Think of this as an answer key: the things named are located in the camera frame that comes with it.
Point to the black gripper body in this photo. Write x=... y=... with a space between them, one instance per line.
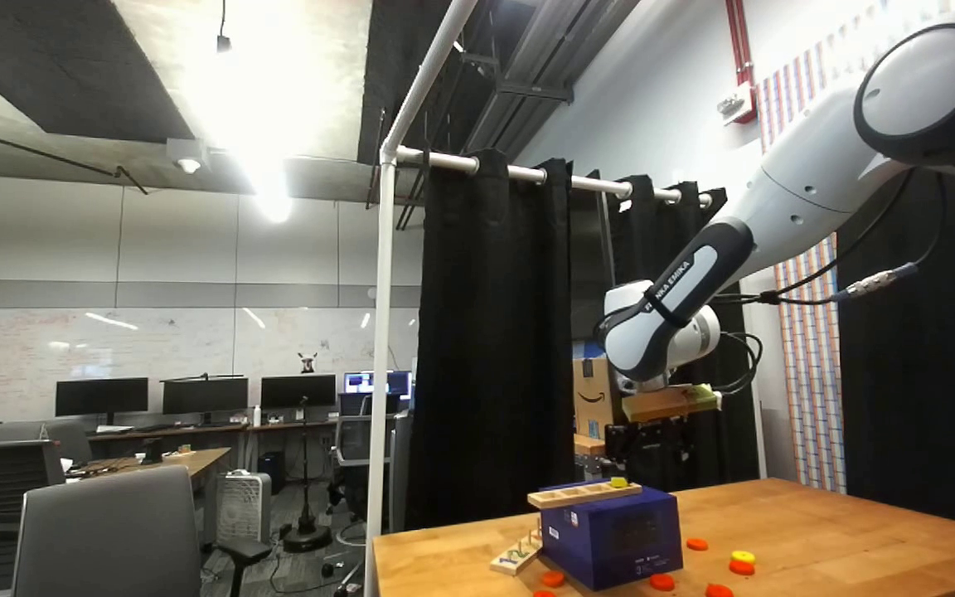
x=635 y=442

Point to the small yellow block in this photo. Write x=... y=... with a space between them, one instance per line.
x=619 y=481

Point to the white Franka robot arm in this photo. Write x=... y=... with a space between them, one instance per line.
x=809 y=186

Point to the wooden board with slots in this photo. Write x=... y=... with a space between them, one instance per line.
x=581 y=497

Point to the brown cardboard shipping box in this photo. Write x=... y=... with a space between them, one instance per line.
x=591 y=386

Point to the blue cardboard box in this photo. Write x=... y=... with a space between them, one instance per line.
x=612 y=541

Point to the red disc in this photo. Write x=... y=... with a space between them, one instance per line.
x=698 y=545
x=722 y=592
x=552 y=580
x=660 y=582
x=743 y=570

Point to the white domino shaped piece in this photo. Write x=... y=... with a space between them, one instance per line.
x=517 y=552

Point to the yellow disc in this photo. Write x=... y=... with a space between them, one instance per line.
x=743 y=557

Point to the lit blue screen monitor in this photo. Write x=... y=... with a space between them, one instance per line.
x=364 y=389

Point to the silver curtain rod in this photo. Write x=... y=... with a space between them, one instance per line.
x=499 y=172

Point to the black computer monitor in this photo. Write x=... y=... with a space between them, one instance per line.
x=102 y=396
x=299 y=392
x=204 y=396

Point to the white waste bin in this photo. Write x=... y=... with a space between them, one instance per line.
x=242 y=508

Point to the red ceiling pipe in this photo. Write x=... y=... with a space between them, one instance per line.
x=742 y=38

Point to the light wooden desk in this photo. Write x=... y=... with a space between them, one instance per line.
x=184 y=460

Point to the grey office chair back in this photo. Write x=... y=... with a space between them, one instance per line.
x=106 y=536

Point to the small ceiling light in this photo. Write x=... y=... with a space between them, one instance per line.
x=187 y=163

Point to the hanging ceiling sensor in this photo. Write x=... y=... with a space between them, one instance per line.
x=225 y=40

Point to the striped wall panel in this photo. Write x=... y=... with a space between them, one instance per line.
x=814 y=386

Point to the white frame pole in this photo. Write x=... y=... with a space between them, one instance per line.
x=378 y=332

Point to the white wall fire alarm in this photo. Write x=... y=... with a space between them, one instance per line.
x=739 y=103

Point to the white wall board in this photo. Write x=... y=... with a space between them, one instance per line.
x=115 y=342

